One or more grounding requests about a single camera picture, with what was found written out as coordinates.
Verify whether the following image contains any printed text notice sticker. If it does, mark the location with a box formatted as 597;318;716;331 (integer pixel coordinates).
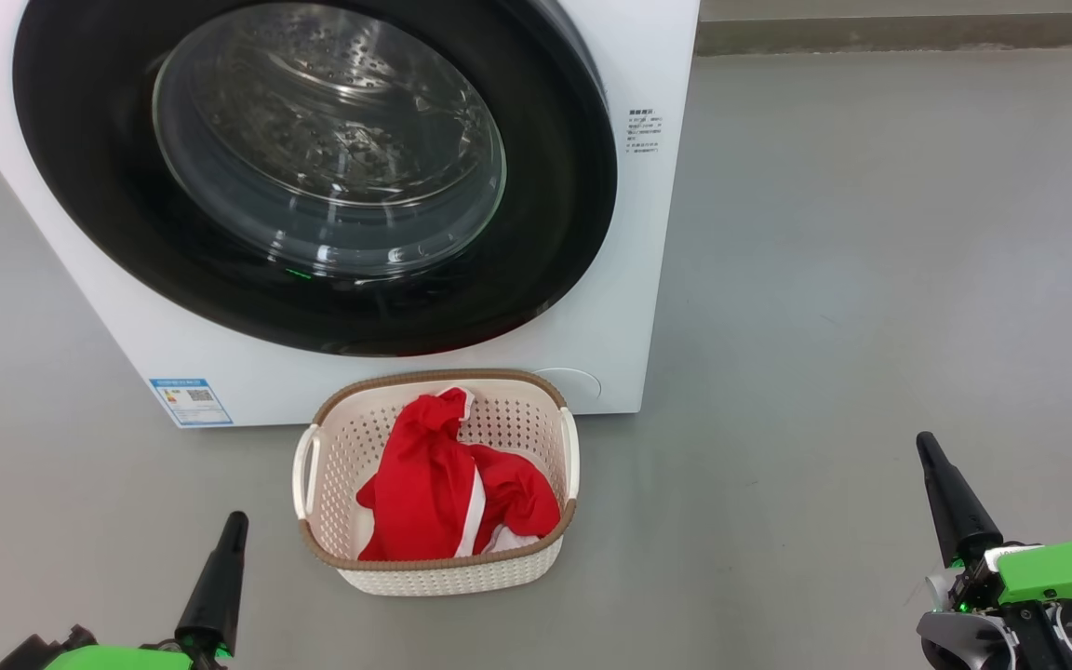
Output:
625;106;666;155

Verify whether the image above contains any round drain filter cover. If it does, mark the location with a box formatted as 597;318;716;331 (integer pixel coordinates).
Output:
532;367;604;407

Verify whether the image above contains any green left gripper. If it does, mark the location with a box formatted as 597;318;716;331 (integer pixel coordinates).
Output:
0;511;250;670

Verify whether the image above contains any red garment with white trim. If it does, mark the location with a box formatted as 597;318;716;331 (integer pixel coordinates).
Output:
355;386;563;563

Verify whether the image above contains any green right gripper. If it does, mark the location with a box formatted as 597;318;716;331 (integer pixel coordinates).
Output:
915;431;1072;612

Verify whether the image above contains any white front-load washing machine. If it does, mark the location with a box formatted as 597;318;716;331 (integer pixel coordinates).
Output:
0;0;703;430

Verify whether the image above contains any blue energy label sticker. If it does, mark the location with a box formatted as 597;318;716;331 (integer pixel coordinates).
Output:
149;377;235;429

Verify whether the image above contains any cream perforated laundry basket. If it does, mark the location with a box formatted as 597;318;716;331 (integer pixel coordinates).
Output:
292;368;583;597

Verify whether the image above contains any steel washer drum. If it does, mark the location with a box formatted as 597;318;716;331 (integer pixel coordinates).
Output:
157;4;503;273

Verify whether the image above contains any washing machine glass door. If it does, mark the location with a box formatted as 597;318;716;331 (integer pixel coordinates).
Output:
12;0;619;358

